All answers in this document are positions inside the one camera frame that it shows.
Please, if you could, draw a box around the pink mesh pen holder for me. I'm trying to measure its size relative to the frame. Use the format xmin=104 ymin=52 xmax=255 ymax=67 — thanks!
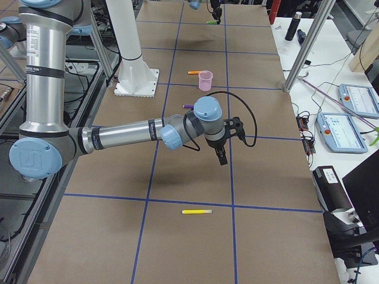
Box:
xmin=198 ymin=70 xmax=213 ymax=92

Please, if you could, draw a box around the white camera pillar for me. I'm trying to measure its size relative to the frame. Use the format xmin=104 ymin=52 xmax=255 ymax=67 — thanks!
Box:
xmin=106 ymin=0 xmax=159 ymax=98

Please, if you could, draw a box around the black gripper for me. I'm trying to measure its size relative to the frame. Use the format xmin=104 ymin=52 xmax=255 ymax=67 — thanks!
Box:
xmin=210 ymin=0 xmax=222 ymax=24
xmin=206 ymin=137 xmax=227 ymax=166

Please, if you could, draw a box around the orange highlighter pen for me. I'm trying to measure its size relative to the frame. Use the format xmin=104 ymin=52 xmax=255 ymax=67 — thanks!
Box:
xmin=187 ymin=70 xmax=201 ymax=75

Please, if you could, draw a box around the black monitor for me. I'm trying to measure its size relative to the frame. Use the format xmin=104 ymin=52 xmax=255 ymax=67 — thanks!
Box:
xmin=342 ymin=151 xmax=379 ymax=230

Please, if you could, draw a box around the teach pendant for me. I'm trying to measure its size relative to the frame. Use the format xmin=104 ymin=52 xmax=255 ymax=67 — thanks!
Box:
xmin=338 ymin=84 xmax=378 ymax=119
xmin=316 ymin=112 xmax=368 ymax=154

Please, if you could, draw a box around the far teach pendant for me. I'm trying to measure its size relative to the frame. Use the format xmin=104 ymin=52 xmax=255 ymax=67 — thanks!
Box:
xmin=338 ymin=84 xmax=378 ymax=119

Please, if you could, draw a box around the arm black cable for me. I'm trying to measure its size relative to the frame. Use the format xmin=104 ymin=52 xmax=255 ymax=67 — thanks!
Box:
xmin=181 ymin=91 xmax=258 ymax=152

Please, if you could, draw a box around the yellow highlighter pen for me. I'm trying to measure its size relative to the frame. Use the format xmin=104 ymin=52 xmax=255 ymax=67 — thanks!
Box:
xmin=181 ymin=209 xmax=213 ymax=215

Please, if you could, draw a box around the aluminium frame post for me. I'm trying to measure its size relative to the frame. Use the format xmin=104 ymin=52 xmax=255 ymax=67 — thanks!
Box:
xmin=282 ymin=0 xmax=336 ymax=93

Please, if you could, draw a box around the metal reacher rod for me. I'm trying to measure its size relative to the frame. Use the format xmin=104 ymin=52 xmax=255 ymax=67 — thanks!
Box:
xmin=298 ymin=73 xmax=379 ymax=147

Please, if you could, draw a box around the near teach pendant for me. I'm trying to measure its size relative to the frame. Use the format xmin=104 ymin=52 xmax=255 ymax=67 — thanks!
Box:
xmin=316 ymin=112 xmax=368 ymax=154

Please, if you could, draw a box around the black box device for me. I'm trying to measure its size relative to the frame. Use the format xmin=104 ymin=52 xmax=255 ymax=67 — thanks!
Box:
xmin=312 ymin=166 xmax=354 ymax=213

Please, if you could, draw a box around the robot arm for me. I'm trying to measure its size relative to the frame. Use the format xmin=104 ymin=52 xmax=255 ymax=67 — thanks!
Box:
xmin=9 ymin=1 xmax=228 ymax=179
xmin=188 ymin=0 xmax=223 ymax=25

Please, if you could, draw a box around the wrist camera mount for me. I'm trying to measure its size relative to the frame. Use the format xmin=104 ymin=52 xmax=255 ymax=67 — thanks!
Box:
xmin=224 ymin=117 xmax=246 ymax=142

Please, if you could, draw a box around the black water bottle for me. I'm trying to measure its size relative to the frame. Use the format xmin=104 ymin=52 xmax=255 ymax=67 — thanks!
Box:
xmin=285 ymin=11 xmax=302 ymax=41

